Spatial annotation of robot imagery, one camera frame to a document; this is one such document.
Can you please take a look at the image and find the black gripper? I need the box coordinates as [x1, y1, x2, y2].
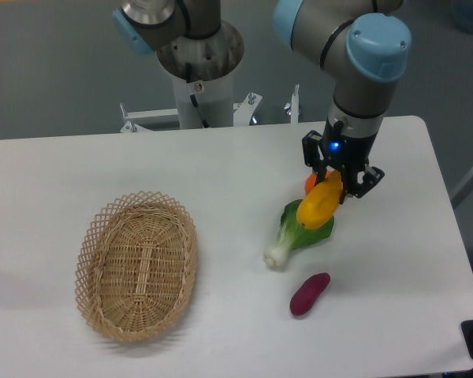
[302, 120, 385, 205]

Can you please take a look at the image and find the yellow orange mango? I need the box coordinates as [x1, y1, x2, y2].
[296, 170, 342, 229]

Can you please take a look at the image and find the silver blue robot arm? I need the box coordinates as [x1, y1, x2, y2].
[112, 1, 412, 198]

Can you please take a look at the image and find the woven wicker basket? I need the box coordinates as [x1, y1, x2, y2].
[75, 191, 198, 343]

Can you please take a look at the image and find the orange fruit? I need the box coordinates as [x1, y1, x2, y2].
[304, 172, 317, 195]

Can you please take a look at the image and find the green bok choy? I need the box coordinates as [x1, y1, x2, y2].
[263, 199, 335, 270]

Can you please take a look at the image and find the purple sweet potato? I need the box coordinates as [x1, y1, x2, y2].
[289, 272, 331, 317]

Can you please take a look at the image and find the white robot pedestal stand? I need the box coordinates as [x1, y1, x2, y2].
[117, 17, 263, 132]

